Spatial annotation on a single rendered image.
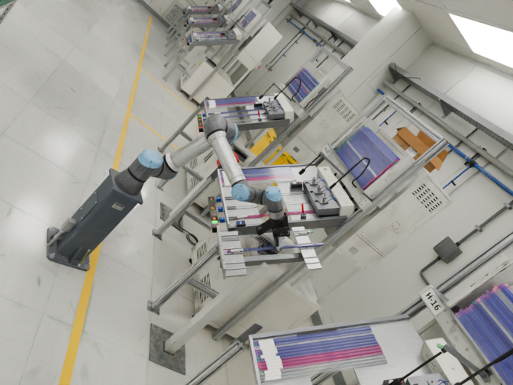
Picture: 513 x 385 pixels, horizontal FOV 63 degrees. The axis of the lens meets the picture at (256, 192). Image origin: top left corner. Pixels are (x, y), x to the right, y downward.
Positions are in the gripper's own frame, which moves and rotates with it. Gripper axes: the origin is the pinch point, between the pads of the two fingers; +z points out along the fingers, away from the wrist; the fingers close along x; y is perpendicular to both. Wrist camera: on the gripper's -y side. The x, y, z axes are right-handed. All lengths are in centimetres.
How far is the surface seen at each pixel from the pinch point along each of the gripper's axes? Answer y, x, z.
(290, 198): 20, 54, 10
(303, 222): 21.1, 27.8, 9.8
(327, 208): 37.4, 32.1, 6.4
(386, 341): 33, -59, 11
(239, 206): -13, 50, 5
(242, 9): 75, 639, -7
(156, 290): -76, 42, 51
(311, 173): 42, 85, 13
